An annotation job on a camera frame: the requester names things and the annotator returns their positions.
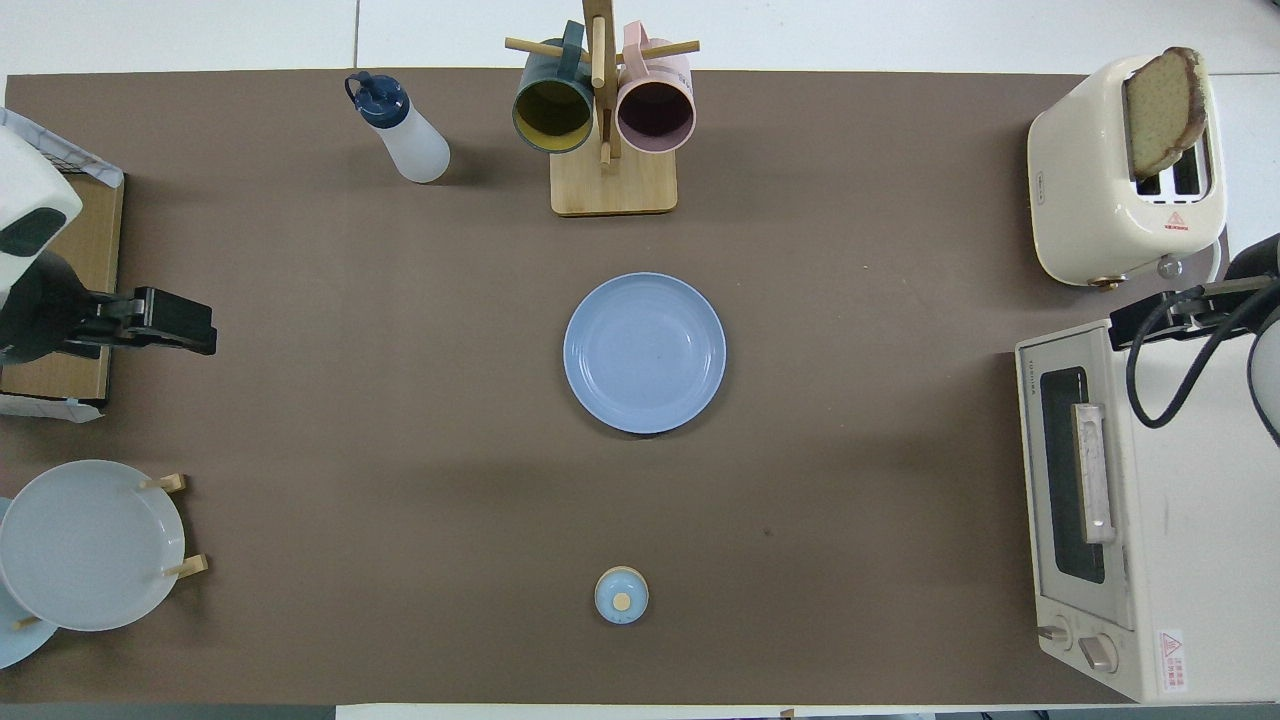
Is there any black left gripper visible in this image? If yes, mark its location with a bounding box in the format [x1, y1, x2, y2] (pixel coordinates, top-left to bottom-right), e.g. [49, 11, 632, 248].
[0, 250, 218, 363]

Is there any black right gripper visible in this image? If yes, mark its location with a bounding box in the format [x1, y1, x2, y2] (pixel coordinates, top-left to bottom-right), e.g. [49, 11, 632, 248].
[1108, 233, 1280, 349]

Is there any toasted bread slice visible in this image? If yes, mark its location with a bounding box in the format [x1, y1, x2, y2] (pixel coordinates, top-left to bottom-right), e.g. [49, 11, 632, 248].
[1122, 47, 1208, 181]

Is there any squeeze bottle with navy cap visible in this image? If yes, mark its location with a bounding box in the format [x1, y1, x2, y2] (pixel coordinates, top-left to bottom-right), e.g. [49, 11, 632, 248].
[345, 71, 451, 185]

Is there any grey plate in rack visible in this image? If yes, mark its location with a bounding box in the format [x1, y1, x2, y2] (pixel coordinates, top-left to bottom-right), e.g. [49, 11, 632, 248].
[0, 459, 187, 632]

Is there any wooden plate rack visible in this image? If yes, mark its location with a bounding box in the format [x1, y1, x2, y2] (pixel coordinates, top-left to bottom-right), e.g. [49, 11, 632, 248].
[12, 473, 209, 631]

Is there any light blue plate in rack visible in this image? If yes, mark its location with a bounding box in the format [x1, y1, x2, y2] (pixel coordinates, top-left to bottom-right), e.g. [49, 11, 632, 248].
[0, 497, 59, 671]

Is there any blue round plate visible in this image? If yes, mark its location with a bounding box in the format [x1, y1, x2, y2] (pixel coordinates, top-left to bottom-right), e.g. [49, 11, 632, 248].
[563, 272, 728, 435]

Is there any cream two-slot toaster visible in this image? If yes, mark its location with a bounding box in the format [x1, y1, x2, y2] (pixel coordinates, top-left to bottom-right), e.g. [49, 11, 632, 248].
[1027, 55, 1228, 291]

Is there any white blue patterned cloth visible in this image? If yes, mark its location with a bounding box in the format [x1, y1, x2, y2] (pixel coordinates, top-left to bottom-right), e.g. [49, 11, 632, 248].
[0, 108, 126, 189]

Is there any brown table mat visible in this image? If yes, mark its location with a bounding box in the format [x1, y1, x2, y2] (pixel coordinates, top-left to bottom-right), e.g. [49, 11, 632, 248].
[0, 68, 1131, 707]

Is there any cream toaster oven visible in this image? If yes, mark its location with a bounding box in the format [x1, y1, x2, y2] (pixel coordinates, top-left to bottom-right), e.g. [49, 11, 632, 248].
[1015, 318, 1280, 704]

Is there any teal mug with yellow inside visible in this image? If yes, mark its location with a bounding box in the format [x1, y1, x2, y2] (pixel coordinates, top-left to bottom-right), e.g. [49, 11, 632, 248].
[512, 20, 597, 155]

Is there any wooden mug tree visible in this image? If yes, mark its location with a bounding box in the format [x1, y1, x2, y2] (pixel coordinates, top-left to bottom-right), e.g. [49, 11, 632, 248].
[505, 0, 701, 217]

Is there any small blue call bell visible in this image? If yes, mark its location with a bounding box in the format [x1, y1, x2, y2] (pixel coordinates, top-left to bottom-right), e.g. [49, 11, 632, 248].
[594, 566, 650, 626]

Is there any pink mug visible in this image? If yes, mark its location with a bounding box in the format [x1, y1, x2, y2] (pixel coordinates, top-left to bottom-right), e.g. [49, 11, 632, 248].
[615, 22, 696, 155]

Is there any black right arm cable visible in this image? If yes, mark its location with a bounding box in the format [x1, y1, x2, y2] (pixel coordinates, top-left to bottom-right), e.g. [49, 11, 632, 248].
[1127, 285, 1280, 448]

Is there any wooden shelf wire basket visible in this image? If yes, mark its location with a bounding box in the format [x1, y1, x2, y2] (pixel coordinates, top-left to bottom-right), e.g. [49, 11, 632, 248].
[0, 172, 126, 401]

